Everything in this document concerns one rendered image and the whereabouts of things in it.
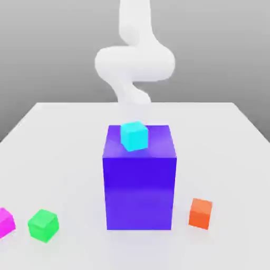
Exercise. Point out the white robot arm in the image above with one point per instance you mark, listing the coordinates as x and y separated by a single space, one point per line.
135 63

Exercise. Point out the small cyan cube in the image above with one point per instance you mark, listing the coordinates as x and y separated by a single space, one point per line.
134 137

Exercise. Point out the small orange cube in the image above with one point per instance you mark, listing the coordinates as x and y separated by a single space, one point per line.
200 214

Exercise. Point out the small green cube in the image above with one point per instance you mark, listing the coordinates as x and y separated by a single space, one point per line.
43 226

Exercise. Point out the small magenta cube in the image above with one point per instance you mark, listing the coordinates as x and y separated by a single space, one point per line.
6 222

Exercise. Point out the large blue box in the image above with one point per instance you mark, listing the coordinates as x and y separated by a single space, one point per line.
139 189

